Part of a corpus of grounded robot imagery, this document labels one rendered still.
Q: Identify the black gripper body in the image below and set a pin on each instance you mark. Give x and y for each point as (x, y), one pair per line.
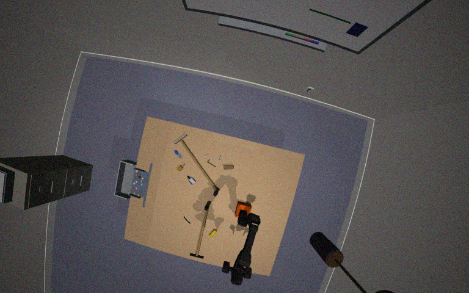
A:
(226, 267)

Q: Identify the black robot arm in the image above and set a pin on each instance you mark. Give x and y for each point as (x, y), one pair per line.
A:
(244, 256)

